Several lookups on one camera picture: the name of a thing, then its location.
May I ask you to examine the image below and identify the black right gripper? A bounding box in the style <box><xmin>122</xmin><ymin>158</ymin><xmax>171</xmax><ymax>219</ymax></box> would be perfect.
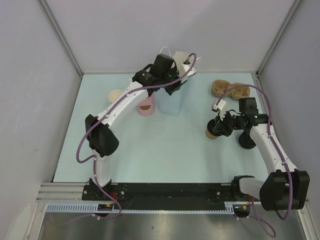
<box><xmin>212</xmin><ymin>109</ymin><xmax>245</xmax><ymax>137</ymax></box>

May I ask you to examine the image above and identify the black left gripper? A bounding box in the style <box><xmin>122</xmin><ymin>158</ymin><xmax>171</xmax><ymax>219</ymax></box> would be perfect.
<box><xmin>160</xmin><ymin>66</ymin><xmax>187</xmax><ymax>96</ymax></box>

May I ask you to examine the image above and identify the single brown paper cup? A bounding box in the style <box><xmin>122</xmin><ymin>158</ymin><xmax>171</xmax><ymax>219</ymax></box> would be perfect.
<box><xmin>205</xmin><ymin>129</ymin><xmax>219</xmax><ymax>140</ymax></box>

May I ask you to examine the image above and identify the white and blue paper bag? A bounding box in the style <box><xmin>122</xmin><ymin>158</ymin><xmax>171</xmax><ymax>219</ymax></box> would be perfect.
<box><xmin>156</xmin><ymin>46</ymin><xmax>203</xmax><ymax>118</ymax></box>

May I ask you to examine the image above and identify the black plastic cup lid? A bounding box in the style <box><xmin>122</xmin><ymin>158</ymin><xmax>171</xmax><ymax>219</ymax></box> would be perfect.
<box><xmin>206</xmin><ymin>119</ymin><xmax>218</xmax><ymax>137</ymax></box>

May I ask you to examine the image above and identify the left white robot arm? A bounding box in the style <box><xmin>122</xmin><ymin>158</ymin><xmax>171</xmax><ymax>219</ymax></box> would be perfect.
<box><xmin>84</xmin><ymin>53</ymin><xmax>196</xmax><ymax>200</ymax></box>

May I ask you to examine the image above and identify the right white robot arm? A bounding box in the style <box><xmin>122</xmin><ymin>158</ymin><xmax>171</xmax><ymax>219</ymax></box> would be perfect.
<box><xmin>207</xmin><ymin>97</ymin><xmax>310</xmax><ymax>211</ymax></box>

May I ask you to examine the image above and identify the pink straw holder cup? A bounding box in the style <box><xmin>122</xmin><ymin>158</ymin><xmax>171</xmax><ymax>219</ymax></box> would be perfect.
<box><xmin>136</xmin><ymin>95</ymin><xmax>156</xmax><ymax>117</ymax></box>

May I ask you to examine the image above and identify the stack of brown paper cups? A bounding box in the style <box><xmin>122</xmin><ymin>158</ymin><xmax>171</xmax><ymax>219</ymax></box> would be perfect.
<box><xmin>108</xmin><ymin>89</ymin><xmax>124</xmax><ymax>103</ymax></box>

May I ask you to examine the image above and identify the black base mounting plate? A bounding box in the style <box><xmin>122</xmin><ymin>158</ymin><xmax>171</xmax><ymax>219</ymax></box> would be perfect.
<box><xmin>82</xmin><ymin>182</ymin><xmax>261</xmax><ymax>211</ymax></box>

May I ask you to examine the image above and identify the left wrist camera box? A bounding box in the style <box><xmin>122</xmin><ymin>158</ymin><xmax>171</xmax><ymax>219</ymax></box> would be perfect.
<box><xmin>179</xmin><ymin>59</ymin><xmax>197</xmax><ymax>83</ymax></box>

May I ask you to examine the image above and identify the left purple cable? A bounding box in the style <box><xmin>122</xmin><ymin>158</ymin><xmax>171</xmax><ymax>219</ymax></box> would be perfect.
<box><xmin>47</xmin><ymin>52</ymin><xmax>197</xmax><ymax>226</ymax></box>

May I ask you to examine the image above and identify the aluminium frame rail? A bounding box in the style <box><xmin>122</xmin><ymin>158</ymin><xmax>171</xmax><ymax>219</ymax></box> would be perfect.
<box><xmin>36</xmin><ymin>182</ymin><xmax>308</xmax><ymax>215</ymax></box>

